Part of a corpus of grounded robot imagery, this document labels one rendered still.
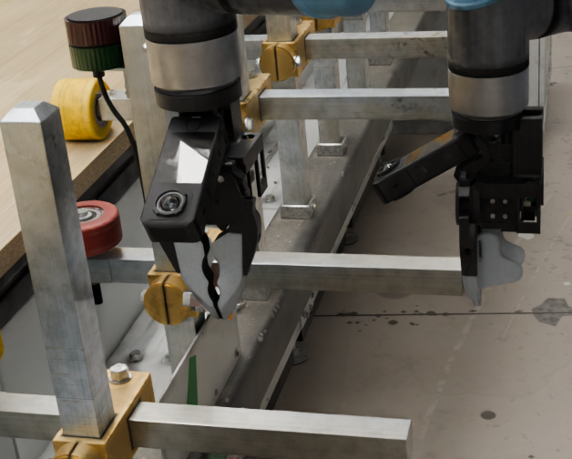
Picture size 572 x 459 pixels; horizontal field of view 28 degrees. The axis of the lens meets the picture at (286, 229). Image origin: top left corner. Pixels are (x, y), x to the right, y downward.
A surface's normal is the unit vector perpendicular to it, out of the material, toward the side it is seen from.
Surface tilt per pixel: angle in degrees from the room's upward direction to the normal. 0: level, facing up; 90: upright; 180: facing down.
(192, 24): 90
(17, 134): 90
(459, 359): 0
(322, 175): 0
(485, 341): 0
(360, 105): 90
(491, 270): 93
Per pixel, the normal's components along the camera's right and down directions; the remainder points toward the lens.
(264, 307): -0.09, -0.90
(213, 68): 0.51, 0.32
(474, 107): -0.41, 0.42
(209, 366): 0.97, 0.03
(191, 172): -0.20, -0.61
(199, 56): 0.22, 0.39
